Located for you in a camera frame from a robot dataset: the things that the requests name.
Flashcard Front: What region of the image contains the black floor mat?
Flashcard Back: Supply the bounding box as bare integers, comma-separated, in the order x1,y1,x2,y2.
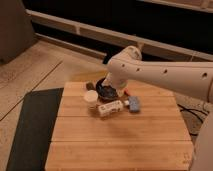
6,88,63,171

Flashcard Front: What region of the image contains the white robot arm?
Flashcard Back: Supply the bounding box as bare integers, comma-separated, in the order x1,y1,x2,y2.
103,46,213,171

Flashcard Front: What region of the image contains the white paper cup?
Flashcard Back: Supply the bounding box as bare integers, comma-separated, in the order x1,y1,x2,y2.
83,90,98,108

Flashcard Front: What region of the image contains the white plastic bottle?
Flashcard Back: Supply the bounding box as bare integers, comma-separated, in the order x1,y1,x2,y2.
98,100,127,117

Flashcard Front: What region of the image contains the small dark brown block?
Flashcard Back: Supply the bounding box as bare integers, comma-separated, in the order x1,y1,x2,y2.
86,82,95,90

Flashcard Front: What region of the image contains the black cable on floor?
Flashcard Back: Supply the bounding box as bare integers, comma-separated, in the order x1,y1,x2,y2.
177,103,213,136

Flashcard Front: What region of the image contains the white shelf rail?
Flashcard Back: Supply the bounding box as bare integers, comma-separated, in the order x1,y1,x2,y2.
26,9,213,61

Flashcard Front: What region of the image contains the dark ceramic bowl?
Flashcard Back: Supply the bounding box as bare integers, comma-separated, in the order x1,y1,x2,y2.
96,78,118,101

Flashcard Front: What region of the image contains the blue sponge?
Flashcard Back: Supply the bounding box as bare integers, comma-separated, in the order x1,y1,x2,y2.
128,96,140,113

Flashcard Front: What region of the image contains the brown cushioned chair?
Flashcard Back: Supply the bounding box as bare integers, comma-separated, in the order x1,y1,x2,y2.
0,0,37,63

